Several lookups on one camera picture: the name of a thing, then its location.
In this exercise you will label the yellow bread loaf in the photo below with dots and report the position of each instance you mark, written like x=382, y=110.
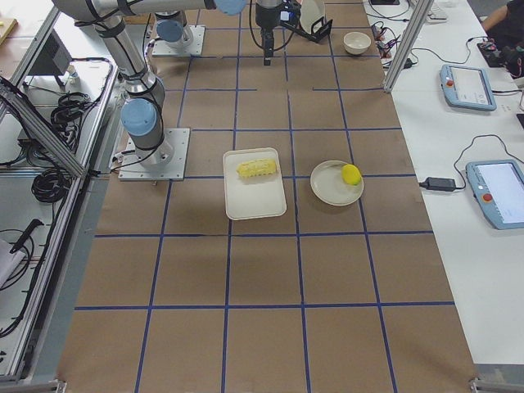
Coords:
x=258, y=167

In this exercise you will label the cream plate in rack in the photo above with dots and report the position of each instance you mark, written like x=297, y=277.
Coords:
x=310, y=11

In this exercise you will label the small cream plate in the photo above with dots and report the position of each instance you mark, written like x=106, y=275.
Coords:
x=328, y=186

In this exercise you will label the black dish rack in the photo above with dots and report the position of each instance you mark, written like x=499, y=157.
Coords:
x=319, y=30

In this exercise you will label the cream bowl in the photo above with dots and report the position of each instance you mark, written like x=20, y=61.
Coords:
x=356, y=43

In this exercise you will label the yellow lemon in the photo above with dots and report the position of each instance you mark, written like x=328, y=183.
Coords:
x=351, y=175

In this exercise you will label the white rectangular tray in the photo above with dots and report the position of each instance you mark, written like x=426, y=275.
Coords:
x=257, y=197

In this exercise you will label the far blue teach pendant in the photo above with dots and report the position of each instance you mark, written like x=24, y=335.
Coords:
x=467, y=88

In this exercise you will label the blue teach pendant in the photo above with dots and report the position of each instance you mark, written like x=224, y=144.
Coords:
x=467, y=88
x=497, y=186

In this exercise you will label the black power adapter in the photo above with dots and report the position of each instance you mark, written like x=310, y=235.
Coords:
x=438, y=184

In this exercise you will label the near blue teach pendant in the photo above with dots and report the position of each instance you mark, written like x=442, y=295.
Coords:
x=497, y=186

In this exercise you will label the aluminium frame post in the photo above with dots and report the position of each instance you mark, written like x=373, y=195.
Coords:
x=408, y=38

